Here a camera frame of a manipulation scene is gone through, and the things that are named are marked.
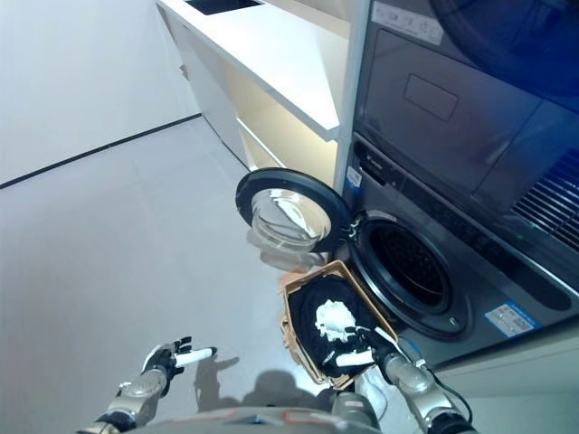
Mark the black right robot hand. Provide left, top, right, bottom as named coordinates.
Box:
left=334, top=325, right=400, bottom=370

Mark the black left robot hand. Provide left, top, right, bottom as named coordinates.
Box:
left=140, top=335, right=219, bottom=376

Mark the white garment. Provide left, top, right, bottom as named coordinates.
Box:
left=313, top=299, right=357, bottom=344

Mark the black garment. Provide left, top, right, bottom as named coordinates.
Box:
left=289, top=275, right=386, bottom=376

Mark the brown wicker basket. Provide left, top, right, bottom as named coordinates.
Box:
left=277, top=259, right=401, bottom=391

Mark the grey washing machine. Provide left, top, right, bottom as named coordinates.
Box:
left=332, top=130, right=579, bottom=370

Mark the round washing machine door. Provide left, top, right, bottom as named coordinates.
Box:
left=234, top=167, right=355, bottom=255

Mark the silver right robot leg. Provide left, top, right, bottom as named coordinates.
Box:
left=332, top=390, right=377, bottom=434

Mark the silver robot torso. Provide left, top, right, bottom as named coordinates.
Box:
left=148, top=406, right=345, bottom=434

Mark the blue energy label sticker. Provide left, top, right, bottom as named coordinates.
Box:
left=484, top=301, right=537, bottom=338

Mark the grey dryer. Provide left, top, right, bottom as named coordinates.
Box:
left=352, top=0, right=579, bottom=239

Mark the white counter cabinet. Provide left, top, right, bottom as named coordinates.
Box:
left=155, top=0, right=352, bottom=171

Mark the white dryer label strip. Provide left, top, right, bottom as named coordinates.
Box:
left=371, top=3, right=444, bottom=47

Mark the black sink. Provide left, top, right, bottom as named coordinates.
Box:
left=184, top=0, right=264, bottom=15

